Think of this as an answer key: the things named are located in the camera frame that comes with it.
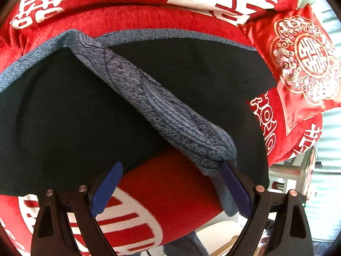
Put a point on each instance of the red embroidered cushion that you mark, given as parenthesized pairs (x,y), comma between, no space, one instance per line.
(306,56)

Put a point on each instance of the black pants with blue-grey waistband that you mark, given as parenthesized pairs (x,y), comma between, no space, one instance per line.
(80,112)

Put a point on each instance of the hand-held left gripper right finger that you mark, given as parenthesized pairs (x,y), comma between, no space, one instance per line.
(235,189)

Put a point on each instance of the person's leg in jeans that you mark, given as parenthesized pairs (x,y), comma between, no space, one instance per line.
(186,245)

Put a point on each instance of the metal frame table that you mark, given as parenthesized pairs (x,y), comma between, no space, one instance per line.
(293,170)

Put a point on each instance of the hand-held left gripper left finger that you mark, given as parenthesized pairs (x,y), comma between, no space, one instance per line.
(106,189)

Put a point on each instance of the red printed blanket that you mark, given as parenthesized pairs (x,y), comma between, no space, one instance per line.
(159,18)

